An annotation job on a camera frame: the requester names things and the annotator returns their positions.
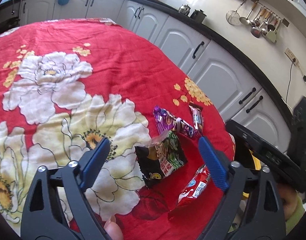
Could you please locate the brown chocolate bar wrapper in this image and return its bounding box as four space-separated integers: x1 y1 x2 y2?
189 102 203 134

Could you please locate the black green snack packet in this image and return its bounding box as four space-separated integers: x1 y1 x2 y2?
135 131 187 188

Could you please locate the green sleeve forearm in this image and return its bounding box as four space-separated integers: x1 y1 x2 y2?
284 196 305 234

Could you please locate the yellow black trash bin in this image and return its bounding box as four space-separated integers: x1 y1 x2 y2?
240 149 262 201

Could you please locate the black kitchen countertop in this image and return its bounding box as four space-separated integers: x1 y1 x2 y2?
0 0 296 131

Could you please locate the person right hand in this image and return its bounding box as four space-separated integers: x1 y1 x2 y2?
277 184 298 220

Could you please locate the person left hand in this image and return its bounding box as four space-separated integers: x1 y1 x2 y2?
104 215 124 240

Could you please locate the red snack packet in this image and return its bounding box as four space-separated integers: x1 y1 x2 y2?
167 165 211 220

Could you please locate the purple candy wrapper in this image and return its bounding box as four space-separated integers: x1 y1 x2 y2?
153 106 196 138

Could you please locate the red floral tablecloth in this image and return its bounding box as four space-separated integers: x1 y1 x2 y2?
0 19 234 239

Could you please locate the steel ladle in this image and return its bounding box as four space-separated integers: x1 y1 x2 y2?
239 1 258 25

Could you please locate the black cooking pot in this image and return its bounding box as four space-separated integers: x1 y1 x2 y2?
190 9 207 23

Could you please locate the steel teapot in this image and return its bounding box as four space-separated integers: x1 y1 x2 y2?
178 4 191 16

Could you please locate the wall power socket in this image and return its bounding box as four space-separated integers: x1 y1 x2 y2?
285 48 298 64

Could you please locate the wire skimmer ladle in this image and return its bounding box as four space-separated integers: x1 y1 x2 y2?
225 0 246 26

